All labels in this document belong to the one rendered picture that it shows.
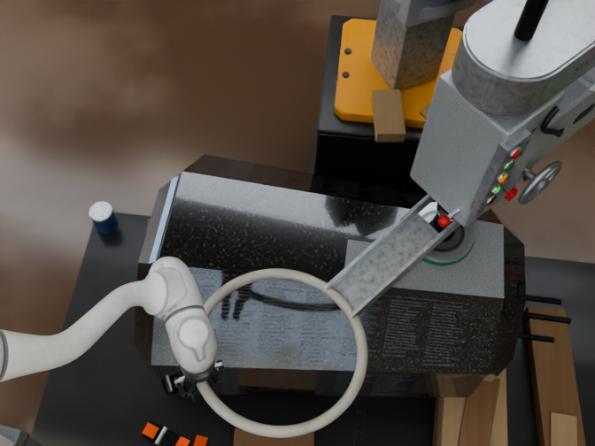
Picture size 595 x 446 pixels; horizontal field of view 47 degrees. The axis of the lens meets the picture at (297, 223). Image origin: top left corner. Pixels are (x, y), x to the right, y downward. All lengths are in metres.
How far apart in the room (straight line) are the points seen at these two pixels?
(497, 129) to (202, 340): 0.80
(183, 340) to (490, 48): 0.91
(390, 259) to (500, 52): 0.77
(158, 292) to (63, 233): 1.68
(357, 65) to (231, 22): 1.40
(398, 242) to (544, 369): 1.15
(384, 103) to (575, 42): 1.08
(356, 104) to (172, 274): 1.16
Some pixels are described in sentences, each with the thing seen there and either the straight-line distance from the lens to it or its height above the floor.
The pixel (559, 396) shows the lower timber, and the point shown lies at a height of 0.08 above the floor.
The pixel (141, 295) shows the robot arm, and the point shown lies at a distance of 1.63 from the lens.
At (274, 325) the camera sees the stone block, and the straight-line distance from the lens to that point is 2.17.
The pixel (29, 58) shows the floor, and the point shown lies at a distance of 3.98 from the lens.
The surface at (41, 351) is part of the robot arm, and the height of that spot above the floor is 1.48.
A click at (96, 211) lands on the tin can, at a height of 0.14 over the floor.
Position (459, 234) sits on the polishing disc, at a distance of 2.21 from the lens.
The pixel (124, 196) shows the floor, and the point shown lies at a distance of 3.32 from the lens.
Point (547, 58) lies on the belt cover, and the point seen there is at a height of 1.72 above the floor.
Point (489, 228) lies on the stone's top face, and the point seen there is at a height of 0.85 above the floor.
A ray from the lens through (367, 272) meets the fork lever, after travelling 2.02.
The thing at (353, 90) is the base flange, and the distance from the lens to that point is 2.61.
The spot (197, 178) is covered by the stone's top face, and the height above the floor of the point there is 0.85.
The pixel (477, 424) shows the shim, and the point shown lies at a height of 0.21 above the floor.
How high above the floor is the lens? 2.75
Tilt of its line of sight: 60 degrees down
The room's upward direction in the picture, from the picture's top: 3 degrees clockwise
